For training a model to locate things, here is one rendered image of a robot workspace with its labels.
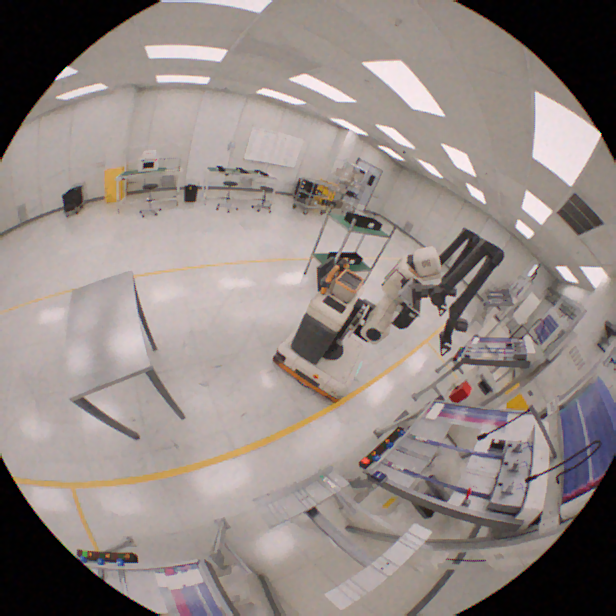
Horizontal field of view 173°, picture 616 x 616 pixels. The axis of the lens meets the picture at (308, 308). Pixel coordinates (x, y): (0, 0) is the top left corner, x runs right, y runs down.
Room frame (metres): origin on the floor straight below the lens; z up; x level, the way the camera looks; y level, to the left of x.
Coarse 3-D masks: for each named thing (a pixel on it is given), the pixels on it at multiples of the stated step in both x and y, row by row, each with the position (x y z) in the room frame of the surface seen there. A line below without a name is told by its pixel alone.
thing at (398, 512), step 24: (456, 456) 0.33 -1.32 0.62; (456, 480) 0.15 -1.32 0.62; (360, 504) 0.00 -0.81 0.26; (384, 504) 0.01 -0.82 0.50; (408, 504) 0.01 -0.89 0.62; (384, 528) -0.15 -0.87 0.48; (408, 528) -0.14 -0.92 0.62; (432, 528) -0.16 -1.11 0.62; (456, 528) -0.20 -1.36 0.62; (384, 552) -0.39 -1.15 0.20; (432, 552) -0.33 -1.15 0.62
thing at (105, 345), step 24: (96, 288) 0.29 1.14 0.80; (120, 288) 0.39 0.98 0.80; (72, 312) 0.08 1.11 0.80; (96, 312) 0.19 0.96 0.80; (120, 312) 0.28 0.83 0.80; (72, 336) 0.00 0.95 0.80; (96, 336) 0.10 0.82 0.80; (120, 336) 0.19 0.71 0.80; (72, 360) -0.07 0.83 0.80; (96, 360) 0.03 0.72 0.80; (120, 360) 0.11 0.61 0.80; (144, 360) 0.18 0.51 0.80; (72, 384) -0.14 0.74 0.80; (96, 384) -0.05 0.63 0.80; (96, 408) -0.16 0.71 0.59
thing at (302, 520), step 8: (304, 512) -0.13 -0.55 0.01; (288, 520) -0.23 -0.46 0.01; (296, 520) -0.15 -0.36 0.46; (304, 520) -0.13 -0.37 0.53; (304, 528) -0.17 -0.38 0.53; (312, 528) -0.14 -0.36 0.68; (320, 536) -0.16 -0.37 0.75; (328, 536) -0.14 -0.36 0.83; (328, 544) -0.18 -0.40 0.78; (336, 544) -0.17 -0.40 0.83
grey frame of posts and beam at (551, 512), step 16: (608, 352) 0.34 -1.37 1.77; (560, 400) 0.34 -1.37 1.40; (416, 416) 0.65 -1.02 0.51; (544, 416) 0.32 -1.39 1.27; (384, 432) 0.65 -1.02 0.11; (560, 448) 0.07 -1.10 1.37; (560, 480) -0.05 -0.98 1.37; (544, 512) -0.14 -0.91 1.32; (528, 528) -0.19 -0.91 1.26; (544, 528) -0.20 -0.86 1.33; (560, 528) -0.22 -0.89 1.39; (432, 544) -0.21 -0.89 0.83; (448, 544) -0.21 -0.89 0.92; (464, 544) -0.21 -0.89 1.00; (480, 544) -0.21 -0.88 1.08; (496, 544) -0.22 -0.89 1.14; (512, 544) -0.24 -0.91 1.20
